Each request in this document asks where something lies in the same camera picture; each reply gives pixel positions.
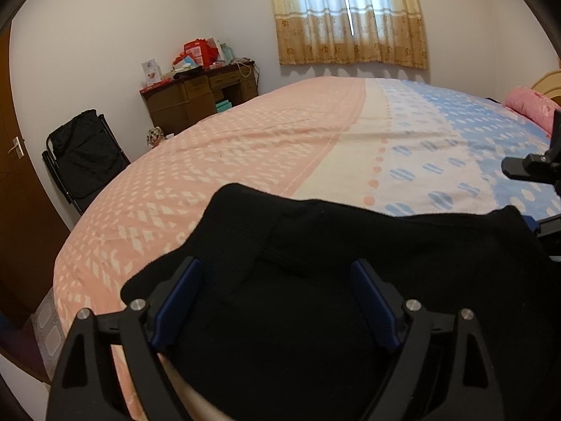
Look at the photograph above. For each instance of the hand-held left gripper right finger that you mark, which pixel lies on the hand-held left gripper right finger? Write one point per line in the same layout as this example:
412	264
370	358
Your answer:
372	302

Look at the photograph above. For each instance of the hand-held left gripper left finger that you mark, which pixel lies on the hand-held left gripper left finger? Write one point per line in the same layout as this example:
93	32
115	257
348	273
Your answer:
175	305

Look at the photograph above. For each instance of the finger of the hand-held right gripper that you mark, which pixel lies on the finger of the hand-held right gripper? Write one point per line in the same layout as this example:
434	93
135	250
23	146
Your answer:
526	167
550	237

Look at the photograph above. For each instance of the black pants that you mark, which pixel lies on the black pants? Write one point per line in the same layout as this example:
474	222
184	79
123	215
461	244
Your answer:
307	250

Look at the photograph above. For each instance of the pink floral pillow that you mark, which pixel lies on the pink floral pillow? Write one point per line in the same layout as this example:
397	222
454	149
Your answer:
530	105

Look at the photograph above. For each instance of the cream wooden headboard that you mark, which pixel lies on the cream wooden headboard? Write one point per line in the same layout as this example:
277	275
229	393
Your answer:
548	85

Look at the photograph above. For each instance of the patterned bag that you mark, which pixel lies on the patterned bag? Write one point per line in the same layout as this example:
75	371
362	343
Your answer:
155	137

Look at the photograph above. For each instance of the black folding chair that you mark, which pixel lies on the black folding chair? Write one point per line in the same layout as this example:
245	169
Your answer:
83	158

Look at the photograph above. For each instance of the brown wooden door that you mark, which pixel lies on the brown wooden door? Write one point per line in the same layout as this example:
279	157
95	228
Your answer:
26	210

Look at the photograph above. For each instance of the bed with pink blue sheet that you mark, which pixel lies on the bed with pink blue sheet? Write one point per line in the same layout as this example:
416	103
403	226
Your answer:
263	140

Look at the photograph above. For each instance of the brown wooden desk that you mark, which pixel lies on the brown wooden desk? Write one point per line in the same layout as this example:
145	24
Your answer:
175	105

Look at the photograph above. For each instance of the teal box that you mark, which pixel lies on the teal box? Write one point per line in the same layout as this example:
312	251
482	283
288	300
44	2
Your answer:
222	106

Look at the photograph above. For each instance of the flat red box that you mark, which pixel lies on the flat red box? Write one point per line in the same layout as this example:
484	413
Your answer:
155	84

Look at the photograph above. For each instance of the yellow floral curtain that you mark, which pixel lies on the yellow floral curtain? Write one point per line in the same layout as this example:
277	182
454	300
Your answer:
346	30

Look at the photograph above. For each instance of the red gift box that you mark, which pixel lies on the red gift box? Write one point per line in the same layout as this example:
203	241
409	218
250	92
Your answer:
199	52

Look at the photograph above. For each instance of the white paper bag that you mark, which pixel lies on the white paper bag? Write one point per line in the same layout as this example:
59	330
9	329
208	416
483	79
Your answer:
218	50

